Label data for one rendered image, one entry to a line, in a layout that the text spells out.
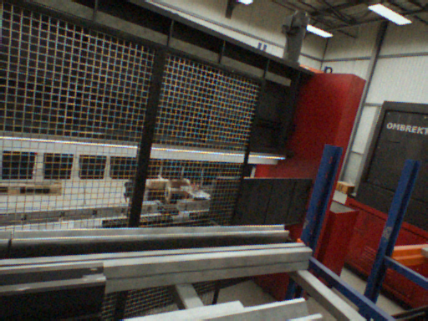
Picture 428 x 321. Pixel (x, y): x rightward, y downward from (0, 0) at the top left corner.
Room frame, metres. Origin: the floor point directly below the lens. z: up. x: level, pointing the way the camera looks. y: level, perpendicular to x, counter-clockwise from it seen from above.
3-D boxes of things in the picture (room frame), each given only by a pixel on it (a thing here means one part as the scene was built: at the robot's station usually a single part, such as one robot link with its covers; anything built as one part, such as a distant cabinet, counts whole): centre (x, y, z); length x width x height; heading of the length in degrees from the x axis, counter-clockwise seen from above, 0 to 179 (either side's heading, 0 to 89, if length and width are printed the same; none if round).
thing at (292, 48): (2.71, -0.41, 2.53); 0.33 x 0.25 x 0.47; 130
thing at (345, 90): (2.96, -0.78, 1.15); 0.85 x 0.25 x 2.30; 40
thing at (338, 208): (3.17, -1.30, 0.50); 0.50 x 0.50 x 1.00; 40
